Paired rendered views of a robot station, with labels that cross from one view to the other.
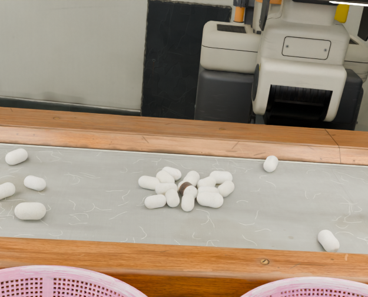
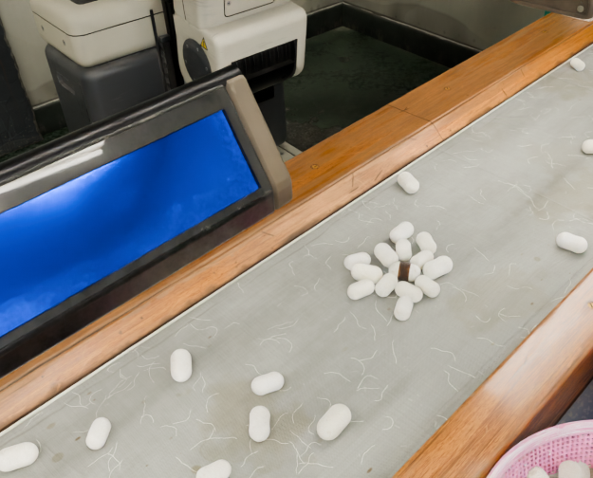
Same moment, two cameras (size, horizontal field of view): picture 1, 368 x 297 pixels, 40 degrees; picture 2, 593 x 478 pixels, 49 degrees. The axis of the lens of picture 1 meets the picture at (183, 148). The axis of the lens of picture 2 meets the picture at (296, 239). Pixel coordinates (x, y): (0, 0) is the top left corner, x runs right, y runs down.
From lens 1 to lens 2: 53 cm
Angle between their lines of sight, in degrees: 35
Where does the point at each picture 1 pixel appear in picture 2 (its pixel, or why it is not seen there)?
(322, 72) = (282, 22)
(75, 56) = not seen: outside the picture
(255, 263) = (590, 313)
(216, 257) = (562, 331)
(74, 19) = not seen: outside the picture
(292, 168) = (420, 174)
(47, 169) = (231, 352)
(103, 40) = not seen: outside the picture
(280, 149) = (391, 158)
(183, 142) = (305, 211)
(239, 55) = (128, 28)
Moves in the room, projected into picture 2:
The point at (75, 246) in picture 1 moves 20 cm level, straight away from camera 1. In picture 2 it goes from (465, 424) to (286, 328)
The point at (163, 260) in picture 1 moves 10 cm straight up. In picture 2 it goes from (541, 370) to (564, 294)
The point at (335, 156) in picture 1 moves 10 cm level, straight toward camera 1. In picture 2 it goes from (435, 135) to (472, 167)
